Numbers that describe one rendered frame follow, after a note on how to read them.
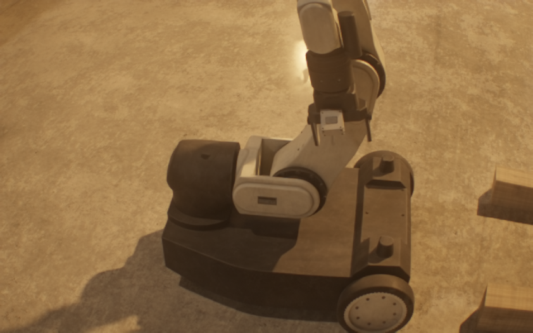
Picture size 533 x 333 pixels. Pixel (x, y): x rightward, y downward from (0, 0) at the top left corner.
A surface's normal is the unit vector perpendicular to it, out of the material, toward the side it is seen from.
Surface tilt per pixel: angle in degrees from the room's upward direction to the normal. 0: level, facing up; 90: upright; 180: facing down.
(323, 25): 90
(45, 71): 0
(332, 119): 32
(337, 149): 90
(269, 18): 0
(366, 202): 0
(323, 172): 90
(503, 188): 90
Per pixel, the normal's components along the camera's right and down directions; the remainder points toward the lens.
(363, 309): -0.13, 0.57
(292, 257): 0.01, -0.82
